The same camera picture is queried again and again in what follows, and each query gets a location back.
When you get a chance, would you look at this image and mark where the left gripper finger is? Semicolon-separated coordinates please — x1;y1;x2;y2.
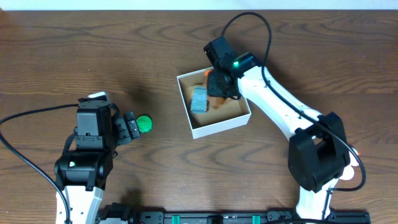
115;118;132;146
124;111;141;139

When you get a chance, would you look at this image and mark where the green round ridged toy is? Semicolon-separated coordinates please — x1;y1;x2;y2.
136;115;153;133

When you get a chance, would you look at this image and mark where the brown plush toy with carrot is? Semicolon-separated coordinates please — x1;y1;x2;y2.
203;69;233;110

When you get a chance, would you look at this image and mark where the yellow grey toy truck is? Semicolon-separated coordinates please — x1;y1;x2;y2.
190;86;208;114

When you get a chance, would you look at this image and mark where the white cardboard box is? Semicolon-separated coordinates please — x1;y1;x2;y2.
177;69;251;139

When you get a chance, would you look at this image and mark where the pink plush pig toy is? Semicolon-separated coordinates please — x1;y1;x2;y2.
339;148;359;180

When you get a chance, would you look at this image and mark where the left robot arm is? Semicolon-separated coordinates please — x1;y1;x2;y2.
55;96;141;223

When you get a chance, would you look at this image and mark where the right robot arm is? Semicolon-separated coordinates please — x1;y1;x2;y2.
203;36;357;220

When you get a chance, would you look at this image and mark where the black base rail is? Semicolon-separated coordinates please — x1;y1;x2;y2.
95;203;371;224

